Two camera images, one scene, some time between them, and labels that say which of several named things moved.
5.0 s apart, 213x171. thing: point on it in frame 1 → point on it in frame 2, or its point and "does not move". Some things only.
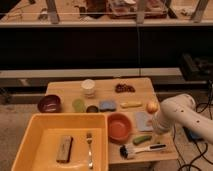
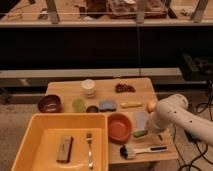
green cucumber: (142, 139) → (140, 133)
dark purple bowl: (49, 104) does not move
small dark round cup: (92, 109) does not move
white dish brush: (127, 151) does not move
